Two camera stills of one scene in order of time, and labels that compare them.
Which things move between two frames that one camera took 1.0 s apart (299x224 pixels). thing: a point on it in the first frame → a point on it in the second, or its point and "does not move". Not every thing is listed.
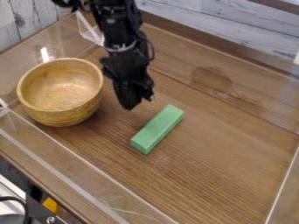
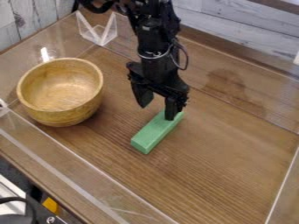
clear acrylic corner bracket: [88, 30] does not move
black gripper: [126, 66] → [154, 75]
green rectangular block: [156, 129] does not move
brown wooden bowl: [60, 91] does not move
